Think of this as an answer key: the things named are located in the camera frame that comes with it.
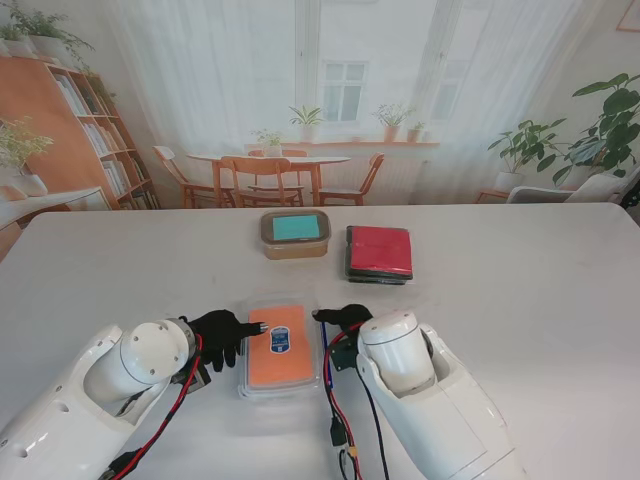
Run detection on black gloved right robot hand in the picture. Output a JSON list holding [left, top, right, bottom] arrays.
[[312, 303, 374, 337]]

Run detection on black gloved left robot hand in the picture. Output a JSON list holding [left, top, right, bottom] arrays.
[[179, 309, 270, 374]]

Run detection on black plastic tray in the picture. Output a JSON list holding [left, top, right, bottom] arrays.
[[343, 224, 417, 287]]

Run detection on clear lid with orange label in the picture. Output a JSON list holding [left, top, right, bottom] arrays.
[[238, 295, 324, 394]]

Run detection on red container lid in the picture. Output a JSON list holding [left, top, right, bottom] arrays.
[[347, 225, 414, 279]]

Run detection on clear container with blue clips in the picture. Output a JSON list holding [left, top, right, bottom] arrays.
[[234, 294, 334, 401]]

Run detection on brown paper food container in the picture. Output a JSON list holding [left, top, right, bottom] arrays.
[[259, 209, 333, 262]]

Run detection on clear lid with teal label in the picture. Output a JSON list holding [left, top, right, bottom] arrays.
[[259, 210, 333, 246]]

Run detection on printed room scene backdrop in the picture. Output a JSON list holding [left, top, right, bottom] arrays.
[[0, 0, 640, 264]]

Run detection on black equipment piece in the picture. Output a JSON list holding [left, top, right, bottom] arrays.
[[618, 172, 640, 212]]

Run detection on right arm red black cable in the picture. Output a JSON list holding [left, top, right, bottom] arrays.
[[322, 322, 391, 480]]

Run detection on arm red black cable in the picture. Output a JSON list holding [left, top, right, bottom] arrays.
[[322, 322, 391, 480], [102, 334, 211, 480]]

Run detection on left arm red black cable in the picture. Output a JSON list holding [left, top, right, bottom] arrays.
[[102, 334, 211, 480]]

